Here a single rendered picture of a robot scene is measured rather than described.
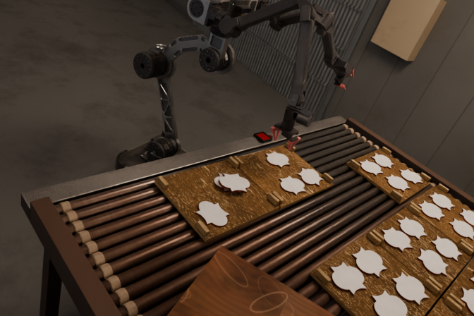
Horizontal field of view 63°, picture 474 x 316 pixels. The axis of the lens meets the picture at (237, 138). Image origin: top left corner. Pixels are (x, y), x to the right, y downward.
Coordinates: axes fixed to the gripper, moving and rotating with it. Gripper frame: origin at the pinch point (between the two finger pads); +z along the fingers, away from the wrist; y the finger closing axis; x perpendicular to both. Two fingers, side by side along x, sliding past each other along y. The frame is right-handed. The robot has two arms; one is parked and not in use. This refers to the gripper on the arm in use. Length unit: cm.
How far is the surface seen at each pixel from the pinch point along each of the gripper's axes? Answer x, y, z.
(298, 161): -13.8, -2.3, 14.2
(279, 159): -2.8, 1.2, 11.5
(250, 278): 67, -49, -4
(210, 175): 39.4, 4.2, 6.7
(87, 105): 8, 217, 92
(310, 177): -8.1, -15.2, 13.3
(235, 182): 34.0, -5.9, 5.1
